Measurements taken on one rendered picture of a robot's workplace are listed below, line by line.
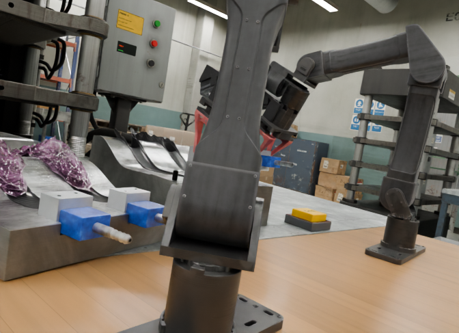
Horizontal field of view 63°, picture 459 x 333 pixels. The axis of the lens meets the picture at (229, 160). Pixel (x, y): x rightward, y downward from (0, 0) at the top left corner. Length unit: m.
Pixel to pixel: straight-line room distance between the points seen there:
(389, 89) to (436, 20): 3.20
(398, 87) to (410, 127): 3.84
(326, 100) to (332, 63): 7.35
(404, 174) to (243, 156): 0.55
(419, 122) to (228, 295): 0.62
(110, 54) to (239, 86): 1.22
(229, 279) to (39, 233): 0.23
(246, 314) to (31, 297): 0.22
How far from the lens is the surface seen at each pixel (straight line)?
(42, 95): 1.38
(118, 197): 0.57
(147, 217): 0.54
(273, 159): 0.97
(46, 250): 0.49
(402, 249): 0.86
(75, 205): 0.50
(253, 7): 0.40
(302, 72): 0.91
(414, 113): 0.86
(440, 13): 7.79
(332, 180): 7.52
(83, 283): 0.47
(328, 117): 8.16
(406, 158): 0.86
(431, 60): 0.86
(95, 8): 1.41
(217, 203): 0.33
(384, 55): 0.90
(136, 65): 1.60
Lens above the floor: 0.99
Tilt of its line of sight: 4 degrees down
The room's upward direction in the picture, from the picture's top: 9 degrees clockwise
